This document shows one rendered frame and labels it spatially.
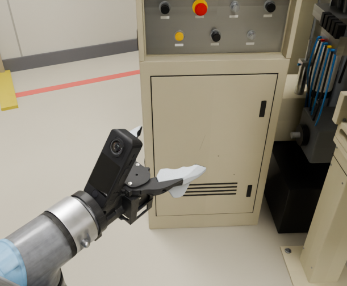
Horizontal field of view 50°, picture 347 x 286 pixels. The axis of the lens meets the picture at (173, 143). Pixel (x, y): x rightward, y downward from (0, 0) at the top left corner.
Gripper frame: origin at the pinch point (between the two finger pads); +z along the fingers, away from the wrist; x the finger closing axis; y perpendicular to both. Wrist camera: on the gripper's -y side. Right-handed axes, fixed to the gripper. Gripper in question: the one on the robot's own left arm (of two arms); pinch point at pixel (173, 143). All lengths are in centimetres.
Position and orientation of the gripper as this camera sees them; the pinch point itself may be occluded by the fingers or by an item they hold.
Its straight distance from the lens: 65.4
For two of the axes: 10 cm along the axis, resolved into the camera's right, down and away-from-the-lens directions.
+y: -1.0, 7.5, 6.6
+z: 6.4, -4.5, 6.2
